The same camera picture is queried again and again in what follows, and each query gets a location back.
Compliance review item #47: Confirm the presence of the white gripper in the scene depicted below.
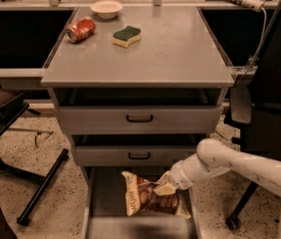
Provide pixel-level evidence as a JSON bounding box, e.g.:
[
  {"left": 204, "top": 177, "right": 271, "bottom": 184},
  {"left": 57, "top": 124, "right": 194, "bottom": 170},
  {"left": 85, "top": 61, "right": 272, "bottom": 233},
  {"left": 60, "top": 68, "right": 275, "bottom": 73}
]
[{"left": 153, "top": 154, "right": 229, "bottom": 196}]

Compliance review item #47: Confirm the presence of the brown chip bag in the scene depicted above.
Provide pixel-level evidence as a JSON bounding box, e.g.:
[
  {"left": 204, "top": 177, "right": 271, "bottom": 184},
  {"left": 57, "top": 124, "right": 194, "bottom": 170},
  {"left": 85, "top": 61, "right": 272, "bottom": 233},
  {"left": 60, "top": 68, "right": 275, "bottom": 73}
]
[{"left": 122, "top": 171, "right": 191, "bottom": 219}]

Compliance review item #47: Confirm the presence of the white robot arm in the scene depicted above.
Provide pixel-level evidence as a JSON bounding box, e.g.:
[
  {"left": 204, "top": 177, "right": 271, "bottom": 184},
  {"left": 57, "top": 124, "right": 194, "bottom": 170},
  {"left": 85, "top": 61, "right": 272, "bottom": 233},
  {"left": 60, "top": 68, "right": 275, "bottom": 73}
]
[{"left": 154, "top": 138, "right": 281, "bottom": 239}]

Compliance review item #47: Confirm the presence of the bottom drawer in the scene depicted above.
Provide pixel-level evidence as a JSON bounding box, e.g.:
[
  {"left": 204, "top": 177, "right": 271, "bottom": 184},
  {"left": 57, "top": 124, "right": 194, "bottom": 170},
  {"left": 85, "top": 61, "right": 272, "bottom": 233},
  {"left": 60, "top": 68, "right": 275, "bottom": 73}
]
[{"left": 80, "top": 166, "right": 198, "bottom": 239}]

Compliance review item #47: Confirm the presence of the drawer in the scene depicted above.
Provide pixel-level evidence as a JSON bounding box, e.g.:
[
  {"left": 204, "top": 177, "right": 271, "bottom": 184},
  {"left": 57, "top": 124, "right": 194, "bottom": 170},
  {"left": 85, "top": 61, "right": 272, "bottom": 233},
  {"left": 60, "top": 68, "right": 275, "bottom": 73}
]
[
  {"left": 80, "top": 166, "right": 198, "bottom": 239},
  {"left": 72, "top": 133, "right": 205, "bottom": 166},
  {"left": 56, "top": 88, "right": 222, "bottom": 134}
]

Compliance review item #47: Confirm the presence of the middle drawer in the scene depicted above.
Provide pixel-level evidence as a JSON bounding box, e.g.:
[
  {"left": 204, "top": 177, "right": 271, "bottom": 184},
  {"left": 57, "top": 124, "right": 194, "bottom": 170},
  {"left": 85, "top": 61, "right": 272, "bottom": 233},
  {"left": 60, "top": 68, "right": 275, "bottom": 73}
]
[{"left": 72, "top": 133, "right": 205, "bottom": 166}]

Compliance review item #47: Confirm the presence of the grey drawer cabinet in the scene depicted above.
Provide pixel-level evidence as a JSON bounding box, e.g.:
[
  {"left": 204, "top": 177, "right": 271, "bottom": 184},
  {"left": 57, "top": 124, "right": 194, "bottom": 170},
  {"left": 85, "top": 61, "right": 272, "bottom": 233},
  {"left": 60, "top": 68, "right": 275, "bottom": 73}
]
[{"left": 40, "top": 5, "right": 235, "bottom": 239}]

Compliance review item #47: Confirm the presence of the top drawer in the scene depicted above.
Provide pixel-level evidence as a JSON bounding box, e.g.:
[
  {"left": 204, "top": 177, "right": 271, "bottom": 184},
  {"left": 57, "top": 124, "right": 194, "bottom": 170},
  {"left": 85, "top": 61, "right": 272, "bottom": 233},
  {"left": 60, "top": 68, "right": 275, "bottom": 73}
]
[{"left": 56, "top": 88, "right": 222, "bottom": 134}]

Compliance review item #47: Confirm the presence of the black office chair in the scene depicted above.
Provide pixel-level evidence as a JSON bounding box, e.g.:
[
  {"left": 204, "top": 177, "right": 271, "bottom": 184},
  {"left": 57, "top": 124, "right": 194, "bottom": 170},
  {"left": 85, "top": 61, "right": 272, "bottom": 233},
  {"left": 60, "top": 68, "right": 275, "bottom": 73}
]
[{"left": 224, "top": 15, "right": 281, "bottom": 161}]

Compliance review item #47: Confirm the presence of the green and yellow sponge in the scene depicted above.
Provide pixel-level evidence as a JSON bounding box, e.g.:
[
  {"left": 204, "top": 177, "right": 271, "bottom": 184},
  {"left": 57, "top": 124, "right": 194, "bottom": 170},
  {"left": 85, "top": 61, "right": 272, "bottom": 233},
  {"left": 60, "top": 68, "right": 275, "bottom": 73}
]
[{"left": 112, "top": 26, "right": 141, "bottom": 48}]

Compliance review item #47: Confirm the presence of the crushed orange soda can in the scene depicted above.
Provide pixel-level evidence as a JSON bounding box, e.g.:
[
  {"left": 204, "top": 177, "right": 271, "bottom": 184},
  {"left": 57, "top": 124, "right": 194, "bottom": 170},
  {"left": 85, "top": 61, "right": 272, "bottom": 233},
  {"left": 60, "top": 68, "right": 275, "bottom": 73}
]
[{"left": 67, "top": 16, "right": 96, "bottom": 43}]

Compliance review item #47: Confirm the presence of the black side table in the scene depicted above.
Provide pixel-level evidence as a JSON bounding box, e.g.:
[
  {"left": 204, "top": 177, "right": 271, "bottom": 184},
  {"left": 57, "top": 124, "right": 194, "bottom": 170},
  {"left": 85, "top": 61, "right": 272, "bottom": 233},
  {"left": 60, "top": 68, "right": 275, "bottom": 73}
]
[{"left": 0, "top": 80, "right": 71, "bottom": 227}]

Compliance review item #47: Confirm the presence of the white bowl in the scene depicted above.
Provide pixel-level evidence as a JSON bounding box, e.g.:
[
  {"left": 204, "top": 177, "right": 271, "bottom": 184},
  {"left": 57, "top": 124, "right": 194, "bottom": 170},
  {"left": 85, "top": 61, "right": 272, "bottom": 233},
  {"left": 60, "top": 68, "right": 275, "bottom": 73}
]
[{"left": 91, "top": 0, "right": 123, "bottom": 20}]

